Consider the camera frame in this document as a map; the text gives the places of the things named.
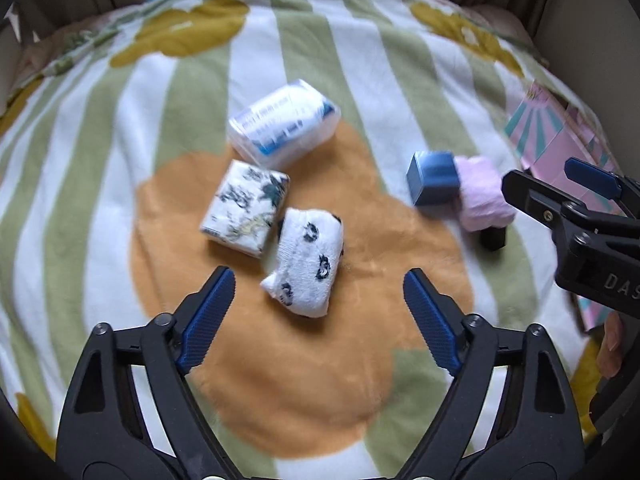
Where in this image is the small blue box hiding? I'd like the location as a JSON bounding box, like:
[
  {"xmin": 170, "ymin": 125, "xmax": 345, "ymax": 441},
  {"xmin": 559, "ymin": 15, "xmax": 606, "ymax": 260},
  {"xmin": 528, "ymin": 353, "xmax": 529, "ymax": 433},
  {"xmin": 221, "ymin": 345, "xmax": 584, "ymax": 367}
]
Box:
[{"xmin": 406, "ymin": 150, "xmax": 461, "ymax": 207}]

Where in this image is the small black block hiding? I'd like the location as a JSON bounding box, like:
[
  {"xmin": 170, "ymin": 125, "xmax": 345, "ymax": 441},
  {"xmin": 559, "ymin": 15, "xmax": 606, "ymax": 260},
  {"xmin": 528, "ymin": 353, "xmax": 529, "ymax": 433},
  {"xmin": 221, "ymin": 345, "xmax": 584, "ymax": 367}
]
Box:
[{"xmin": 480, "ymin": 227, "xmax": 507, "ymax": 251}]

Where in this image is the pink cloth roll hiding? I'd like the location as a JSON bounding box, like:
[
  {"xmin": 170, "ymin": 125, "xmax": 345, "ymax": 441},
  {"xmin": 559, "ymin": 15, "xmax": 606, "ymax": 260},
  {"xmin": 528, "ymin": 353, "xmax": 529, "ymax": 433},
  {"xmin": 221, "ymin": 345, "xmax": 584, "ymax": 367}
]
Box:
[{"xmin": 452, "ymin": 155, "xmax": 516, "ymax": 233}]

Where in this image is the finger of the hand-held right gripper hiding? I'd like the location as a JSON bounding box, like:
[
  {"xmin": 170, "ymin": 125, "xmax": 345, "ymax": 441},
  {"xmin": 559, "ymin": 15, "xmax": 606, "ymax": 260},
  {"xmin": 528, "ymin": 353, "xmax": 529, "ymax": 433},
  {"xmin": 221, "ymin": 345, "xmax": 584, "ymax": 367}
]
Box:
[
  {"xmin": 501, "ymin": 169, "xmax": 592, "ymax": 232},
  {"xmin": 564, "ymin": 157, "xmax": 640, "ymax": 218}
]

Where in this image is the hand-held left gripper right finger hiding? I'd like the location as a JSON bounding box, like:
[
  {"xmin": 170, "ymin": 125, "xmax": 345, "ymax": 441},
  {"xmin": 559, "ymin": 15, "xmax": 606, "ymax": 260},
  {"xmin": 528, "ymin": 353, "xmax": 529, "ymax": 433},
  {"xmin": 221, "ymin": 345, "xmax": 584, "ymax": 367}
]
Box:
[{"xmin": 400, "ymin": 268, "xmax": 586, "ymax": 480}]

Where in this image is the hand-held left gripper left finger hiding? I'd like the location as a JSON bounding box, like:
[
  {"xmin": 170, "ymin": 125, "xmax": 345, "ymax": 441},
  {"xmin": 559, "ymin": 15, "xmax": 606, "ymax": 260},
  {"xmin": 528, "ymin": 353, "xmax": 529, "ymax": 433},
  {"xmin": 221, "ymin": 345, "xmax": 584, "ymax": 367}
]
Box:
[{"xmin": 56, "ymin": 266, "xmax": 241, "ymax": 480}]

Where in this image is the striped floral blanket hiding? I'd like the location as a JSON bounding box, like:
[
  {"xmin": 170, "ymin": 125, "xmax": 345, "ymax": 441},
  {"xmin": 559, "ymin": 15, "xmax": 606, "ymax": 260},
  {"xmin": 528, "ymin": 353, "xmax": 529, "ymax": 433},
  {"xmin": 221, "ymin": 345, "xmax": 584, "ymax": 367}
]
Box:
[{"xmin": 0, "ymin": 0, "xmax": 608, "ymax": 480}]

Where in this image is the person's right hand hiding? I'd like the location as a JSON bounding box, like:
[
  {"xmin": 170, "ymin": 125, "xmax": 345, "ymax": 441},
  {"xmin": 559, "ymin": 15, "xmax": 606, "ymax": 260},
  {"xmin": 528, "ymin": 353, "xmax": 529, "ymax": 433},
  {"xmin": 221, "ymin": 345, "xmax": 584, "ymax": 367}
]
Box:
[{"xmin": 595, "ymin": 311, "xmax": 626, "ymax": 379}]

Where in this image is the ink-print white tissue pack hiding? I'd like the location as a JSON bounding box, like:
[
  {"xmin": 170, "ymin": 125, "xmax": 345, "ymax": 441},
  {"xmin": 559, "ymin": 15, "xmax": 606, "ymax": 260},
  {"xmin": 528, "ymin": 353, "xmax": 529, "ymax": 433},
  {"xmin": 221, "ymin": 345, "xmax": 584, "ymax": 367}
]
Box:
[{"xmin": 200, "ymin": 159, "xmax": 291, "ymax": 259}]

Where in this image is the white panda sock roll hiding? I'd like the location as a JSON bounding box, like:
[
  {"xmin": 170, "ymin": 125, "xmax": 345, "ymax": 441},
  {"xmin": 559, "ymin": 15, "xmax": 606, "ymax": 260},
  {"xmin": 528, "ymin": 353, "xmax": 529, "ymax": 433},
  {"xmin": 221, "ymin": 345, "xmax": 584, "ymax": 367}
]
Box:
[{"xmin": 259, "ymin": 206, "xmax": 346, "ymax": 320}]

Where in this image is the blue white tissue pack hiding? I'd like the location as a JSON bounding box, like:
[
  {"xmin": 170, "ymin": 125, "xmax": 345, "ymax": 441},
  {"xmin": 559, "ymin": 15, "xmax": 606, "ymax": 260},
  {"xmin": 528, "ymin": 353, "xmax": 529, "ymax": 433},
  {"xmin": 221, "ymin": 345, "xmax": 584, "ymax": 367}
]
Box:
[{"xmin": 227, "ymin": 78, "xmax": 341, "ymax": 169}]

